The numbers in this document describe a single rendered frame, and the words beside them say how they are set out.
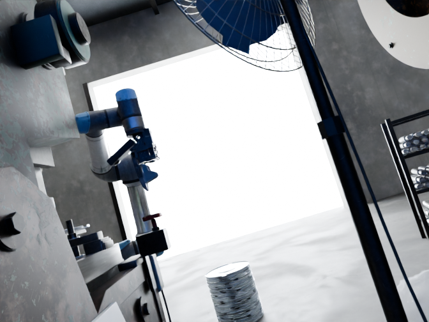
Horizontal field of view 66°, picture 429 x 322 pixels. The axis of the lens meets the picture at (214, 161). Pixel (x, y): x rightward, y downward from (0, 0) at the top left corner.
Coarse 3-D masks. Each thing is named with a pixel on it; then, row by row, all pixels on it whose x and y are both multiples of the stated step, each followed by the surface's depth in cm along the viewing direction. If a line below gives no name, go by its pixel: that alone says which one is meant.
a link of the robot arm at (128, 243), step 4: (124, 240) 166; (128, 240) 161; (120, 244) 158; (124, 244) 159; (128, 244) 160; (132, 244) 161; (120, 248) 157; (124, 248) 158; (128, 248) 159; (132, 248) 159; (136, 248) 160; (124, 252) 157; (128, 252) 158; (132, 252) 158; (136, 252) 159; (124, 256) 157; (128, 256) 158; (124, 260) 157
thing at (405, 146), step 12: (396, 120) 238; (408, 120) 263; (384, 132) 269; (420, 132) 238; (396, 144) 237; (408, 144) 233; (420, 144) 238; (396, 156) 266; (408, 156) 235; (396, 168) 267; (420, 168) 252; (408, 180) 235; (420, 180) 229; (408, 192) 263; (420, 192) 232; (420, 204) 232; (420, 216) 232; (420, 228) 260
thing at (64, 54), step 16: (48, 0) 90; (48, 16) 83; (16, 32) 83; (32, 32) 83; (48, 32) 83; (16, 48) 83; (32, 48) 82; (48, 48) 82; (64, 48) 87; (32, 64) 83; (64, 64) 88; (80, 64) 98
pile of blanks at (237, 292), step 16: (240, 272) 197; (224, 288) 198; (240, 288) 195; (256, 288) 204; (224, 304) 195; (240, 304) 193; (256, 304) 199; (224, 320) 196; (240, 320) 192; (256, 320) 195
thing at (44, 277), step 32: (0, 192) 51; (32, 192) 59; (0, 224) 48; (32, 224) 57; (0, 256) 47; (32, 256) 54; (64, 256) 64; (0, 288) 45; (32, 288) 52; (64, 288) 60; (128, 288) 90; (0, 320) 44; (32, 320) 50; (64, 320) 58; (128, 320) 86; (160, 320) 111
